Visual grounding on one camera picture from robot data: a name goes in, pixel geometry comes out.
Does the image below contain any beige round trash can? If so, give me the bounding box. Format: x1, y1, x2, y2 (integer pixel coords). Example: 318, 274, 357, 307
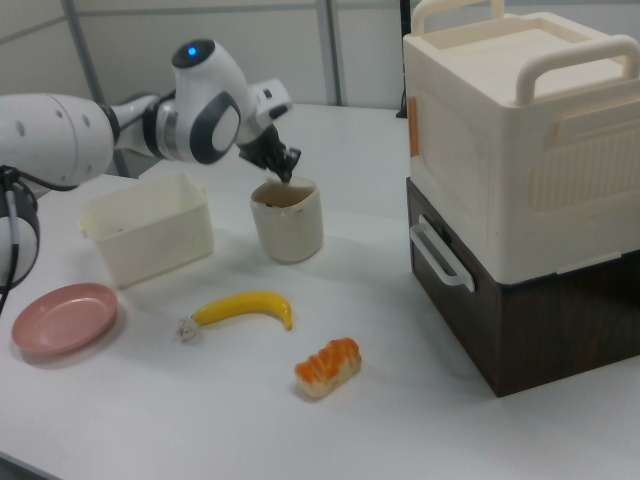
249, 175, 325, 265

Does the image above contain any dark brown drawer box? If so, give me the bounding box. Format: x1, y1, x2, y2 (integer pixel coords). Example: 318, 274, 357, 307
405, 177, 640, 399

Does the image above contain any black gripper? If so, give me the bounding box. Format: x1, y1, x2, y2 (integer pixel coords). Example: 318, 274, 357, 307
237, 118, 303, 183

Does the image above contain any crumpled white paper ball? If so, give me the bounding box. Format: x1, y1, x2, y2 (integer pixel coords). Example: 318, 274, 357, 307
175, 315, 200, 344

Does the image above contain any white plastic storage bin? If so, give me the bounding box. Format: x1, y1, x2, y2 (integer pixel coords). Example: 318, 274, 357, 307
78, 172, 215, 290

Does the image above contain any cream plastic storage box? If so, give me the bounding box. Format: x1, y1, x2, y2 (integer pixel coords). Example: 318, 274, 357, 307
402, 0, 640, 284

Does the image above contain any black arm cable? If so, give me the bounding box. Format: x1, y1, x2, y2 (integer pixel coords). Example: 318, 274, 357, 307
0, 164, 40, 316

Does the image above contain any toy bread with orange glaze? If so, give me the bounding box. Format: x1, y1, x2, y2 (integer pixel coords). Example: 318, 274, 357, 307
293, 337, 362, 400

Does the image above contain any black camera stand pole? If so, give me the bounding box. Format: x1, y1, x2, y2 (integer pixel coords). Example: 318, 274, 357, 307
398, 0, 411, 120

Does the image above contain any pink plastic plate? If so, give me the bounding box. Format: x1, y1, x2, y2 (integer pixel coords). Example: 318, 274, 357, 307
10, 282, 120, 357

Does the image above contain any yellow toy banana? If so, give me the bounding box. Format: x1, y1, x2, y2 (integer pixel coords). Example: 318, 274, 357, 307
192, 290, 295, 332

